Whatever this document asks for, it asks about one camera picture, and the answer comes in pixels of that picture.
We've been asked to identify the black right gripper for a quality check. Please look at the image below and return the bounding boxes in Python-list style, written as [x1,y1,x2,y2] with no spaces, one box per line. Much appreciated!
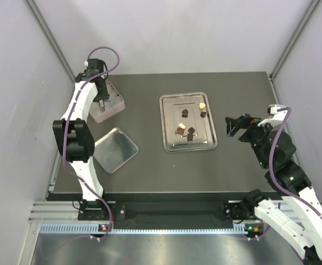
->
[225,113,278,168]

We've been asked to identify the pink chocolate tin box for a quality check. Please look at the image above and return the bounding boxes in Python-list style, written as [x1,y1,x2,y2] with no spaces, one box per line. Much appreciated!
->
[89,81,126,123]

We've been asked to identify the steel serving tray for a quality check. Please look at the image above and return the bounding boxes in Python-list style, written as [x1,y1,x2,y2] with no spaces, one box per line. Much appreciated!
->
[159,92,218,153]

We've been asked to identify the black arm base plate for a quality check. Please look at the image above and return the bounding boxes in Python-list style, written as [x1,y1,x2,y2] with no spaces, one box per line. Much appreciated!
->
[78,201,255,221]

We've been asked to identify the cream heart chocolate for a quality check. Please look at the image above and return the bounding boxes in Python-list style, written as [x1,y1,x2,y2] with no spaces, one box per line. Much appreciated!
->
[199,103,206,112]

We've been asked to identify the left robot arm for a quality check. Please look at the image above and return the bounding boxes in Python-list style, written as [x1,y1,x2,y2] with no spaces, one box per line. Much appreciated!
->
[52,73,111,219]

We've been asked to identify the left aluminium corner post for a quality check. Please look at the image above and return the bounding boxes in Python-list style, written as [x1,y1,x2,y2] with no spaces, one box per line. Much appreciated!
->
[23,0,74,82]

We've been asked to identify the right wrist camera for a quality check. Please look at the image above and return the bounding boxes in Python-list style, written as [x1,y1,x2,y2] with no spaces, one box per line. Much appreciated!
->
[267,104,286,118]

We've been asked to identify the right aluminium corner post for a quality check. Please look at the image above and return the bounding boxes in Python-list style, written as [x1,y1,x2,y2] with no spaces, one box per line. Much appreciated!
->
[268,0,321,82]

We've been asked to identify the silver tin lid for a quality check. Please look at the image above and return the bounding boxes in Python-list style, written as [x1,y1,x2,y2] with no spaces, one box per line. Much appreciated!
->
[94,127,139,174]

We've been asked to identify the dark ridged chocolate square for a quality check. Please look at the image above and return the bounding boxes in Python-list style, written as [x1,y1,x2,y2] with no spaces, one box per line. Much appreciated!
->
[188,127,195,134]

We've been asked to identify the aluminium corner post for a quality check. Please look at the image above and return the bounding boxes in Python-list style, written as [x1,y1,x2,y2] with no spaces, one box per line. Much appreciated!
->
[23,0,74,82]
[268,0,321,82]

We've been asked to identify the grey slotted cable duct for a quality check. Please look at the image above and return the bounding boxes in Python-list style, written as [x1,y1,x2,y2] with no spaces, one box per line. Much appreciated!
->
[40,223,248,235]

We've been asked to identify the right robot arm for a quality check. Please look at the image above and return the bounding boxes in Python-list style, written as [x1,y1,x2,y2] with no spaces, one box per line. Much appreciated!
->
[224,104,322,264]

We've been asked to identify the dark rounded triangle chocolate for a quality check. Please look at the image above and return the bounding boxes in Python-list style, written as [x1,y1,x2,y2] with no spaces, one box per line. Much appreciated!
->
[181,109,189,118]

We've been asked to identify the steel tongs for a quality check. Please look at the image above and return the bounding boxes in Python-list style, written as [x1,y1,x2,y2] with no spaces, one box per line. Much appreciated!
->
[99,100,105,112]

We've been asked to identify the milk chocolate block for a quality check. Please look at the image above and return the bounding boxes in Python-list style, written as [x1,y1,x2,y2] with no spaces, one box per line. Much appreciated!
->
[176,127,185,136]

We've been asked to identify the aluminium frame rail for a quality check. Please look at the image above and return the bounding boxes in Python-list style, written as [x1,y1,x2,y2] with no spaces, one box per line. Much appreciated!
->
[28,200,322,221]

